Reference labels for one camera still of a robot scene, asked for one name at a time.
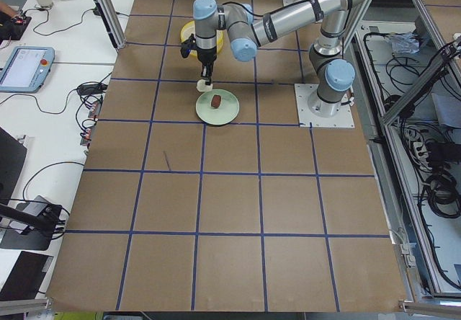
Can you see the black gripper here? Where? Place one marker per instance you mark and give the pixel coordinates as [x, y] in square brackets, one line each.
[207, 56]

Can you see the white steamed bun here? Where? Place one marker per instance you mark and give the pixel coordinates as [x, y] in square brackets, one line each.
[204, 85]

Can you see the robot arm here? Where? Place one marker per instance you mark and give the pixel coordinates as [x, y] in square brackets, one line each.
[247, 32]

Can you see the lower yellow steamer layer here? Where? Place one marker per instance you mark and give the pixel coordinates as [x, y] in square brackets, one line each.
[190, 40]

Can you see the brown bun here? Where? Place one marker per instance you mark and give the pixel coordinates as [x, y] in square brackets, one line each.
[216, 101]

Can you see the pale green plate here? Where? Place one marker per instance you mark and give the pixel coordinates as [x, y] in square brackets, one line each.
[226, 113]

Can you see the black power adapter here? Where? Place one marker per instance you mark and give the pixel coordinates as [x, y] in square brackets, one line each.
[91, 89]

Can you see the teach pendant tablet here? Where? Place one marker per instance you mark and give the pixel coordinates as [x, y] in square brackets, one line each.
[26, 69]

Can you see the aluminium frame post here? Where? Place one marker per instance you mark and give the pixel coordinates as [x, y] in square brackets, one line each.
[111, 23]

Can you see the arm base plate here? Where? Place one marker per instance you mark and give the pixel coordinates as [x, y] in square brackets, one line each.
[312, 112]

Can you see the black camera stand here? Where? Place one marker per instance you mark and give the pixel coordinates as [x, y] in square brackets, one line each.
[33, 224]

